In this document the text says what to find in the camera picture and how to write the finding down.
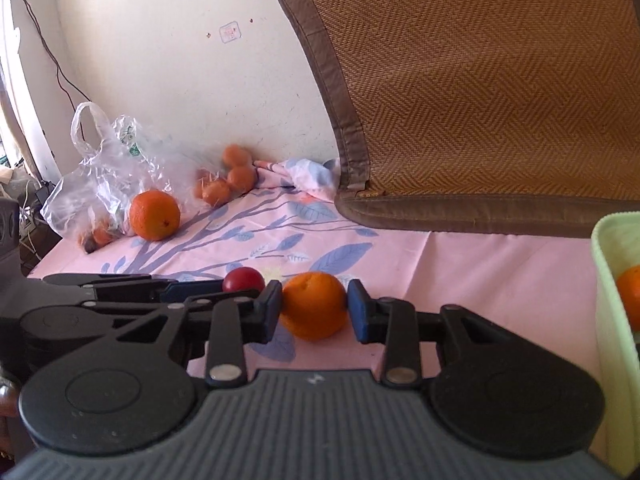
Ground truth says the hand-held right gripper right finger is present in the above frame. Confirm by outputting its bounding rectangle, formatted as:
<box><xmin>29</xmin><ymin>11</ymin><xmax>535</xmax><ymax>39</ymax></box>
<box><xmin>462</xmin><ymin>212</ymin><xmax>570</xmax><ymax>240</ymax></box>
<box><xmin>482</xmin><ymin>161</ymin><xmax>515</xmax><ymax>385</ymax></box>
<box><xmin>347</xmin><ymin>279</ymin><xmax>507</xmax><ymax>387</ymax></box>

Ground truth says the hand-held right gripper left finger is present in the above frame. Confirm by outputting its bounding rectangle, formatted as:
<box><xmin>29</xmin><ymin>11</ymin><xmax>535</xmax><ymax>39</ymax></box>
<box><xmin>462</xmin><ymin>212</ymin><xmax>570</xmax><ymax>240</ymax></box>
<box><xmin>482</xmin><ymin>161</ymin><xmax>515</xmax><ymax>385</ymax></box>
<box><xmin>114</xmin><ymin>280</ymin><xmax>284</xmax><ymax>387</ymax></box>

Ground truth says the medium orange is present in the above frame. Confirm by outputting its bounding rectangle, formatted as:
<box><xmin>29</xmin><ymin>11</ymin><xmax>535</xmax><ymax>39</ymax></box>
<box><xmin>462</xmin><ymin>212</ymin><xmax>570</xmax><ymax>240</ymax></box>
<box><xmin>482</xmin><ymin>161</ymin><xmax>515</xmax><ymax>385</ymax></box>
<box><xmin>615</xmin><ymin>266</ymin><xmax>640</xmax><ymax>332</ymax></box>
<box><xmin>129</xmin><ymin>190</ymin><xmax>181</xmax><ymax>242</ymax></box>

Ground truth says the light green plastic basin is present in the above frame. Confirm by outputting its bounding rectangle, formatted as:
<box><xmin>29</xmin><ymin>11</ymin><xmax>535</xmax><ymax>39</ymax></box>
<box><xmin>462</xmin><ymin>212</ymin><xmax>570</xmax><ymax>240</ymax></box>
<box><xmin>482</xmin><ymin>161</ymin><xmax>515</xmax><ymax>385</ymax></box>
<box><xmin>591</xmin><ymin>212</ymin><xmax>640</xmax><ymax>478</ymax></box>

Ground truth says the black wall cable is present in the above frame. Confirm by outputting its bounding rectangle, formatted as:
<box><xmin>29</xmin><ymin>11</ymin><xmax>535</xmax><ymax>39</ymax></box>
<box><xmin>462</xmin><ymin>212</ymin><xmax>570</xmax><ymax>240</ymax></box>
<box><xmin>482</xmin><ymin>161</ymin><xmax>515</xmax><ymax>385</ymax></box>
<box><xmin>4</xmin><ymin>0</ymin><xmax>92</xmax><ymax>107</ymax></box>

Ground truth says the pink printed bedsheet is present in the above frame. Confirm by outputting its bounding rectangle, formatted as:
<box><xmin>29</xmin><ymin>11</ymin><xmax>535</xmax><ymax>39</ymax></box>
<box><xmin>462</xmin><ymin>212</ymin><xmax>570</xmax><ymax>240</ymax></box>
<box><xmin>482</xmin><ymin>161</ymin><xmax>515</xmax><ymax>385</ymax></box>
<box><xmin>27</xmin><ymin>156</ymin><xmax>617</xmax><ymax>461</ymax></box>

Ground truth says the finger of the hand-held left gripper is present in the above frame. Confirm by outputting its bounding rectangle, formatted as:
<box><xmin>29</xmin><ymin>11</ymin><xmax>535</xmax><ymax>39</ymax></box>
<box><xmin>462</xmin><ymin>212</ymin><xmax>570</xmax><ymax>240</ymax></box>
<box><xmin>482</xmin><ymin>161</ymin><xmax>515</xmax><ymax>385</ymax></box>
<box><xmin>42</xmin><ymin>272</ymin><xmax>178</xmax><ymax>288</ymax></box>
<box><xmin>82</xmin><ymin>280</ymin><xmax>227</xmax><ymax>307</ymax></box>

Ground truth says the clear plastic bag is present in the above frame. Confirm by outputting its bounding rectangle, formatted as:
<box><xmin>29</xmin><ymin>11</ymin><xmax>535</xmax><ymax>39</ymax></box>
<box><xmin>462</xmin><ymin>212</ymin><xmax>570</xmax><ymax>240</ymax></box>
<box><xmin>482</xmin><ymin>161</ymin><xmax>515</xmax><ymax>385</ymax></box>
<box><xmin>40</xmin><ymin>101</ymin><xmax>190</xmax><ymax>254</ymax></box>

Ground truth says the large orange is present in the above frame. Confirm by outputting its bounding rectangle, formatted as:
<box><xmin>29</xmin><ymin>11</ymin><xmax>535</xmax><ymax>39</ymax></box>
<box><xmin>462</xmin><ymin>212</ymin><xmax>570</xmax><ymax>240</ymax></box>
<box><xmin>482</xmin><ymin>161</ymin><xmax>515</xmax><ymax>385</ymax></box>
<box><xmin>280</xmin><ymin>271</ymin><xmax>349</xmax><ymax>342</ymax></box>

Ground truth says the brown woven seat cushion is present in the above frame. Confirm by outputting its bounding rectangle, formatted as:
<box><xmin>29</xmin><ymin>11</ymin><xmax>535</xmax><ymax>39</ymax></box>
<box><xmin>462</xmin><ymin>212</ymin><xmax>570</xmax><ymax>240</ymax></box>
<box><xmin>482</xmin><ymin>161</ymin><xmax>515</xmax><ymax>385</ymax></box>
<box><xmin>271</xmin><ymin>0</ymin><xmax>640</xmax><ymax>239</ymax></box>

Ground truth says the red tomato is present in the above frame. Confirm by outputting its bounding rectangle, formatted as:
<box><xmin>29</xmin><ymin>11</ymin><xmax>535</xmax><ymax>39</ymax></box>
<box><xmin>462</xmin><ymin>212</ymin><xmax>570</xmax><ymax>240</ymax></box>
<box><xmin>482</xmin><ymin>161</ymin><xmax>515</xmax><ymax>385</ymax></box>
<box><xmin>222</xmin><ymin>267</ymin><xmax>266</xmax><ymax>294</ymax></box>

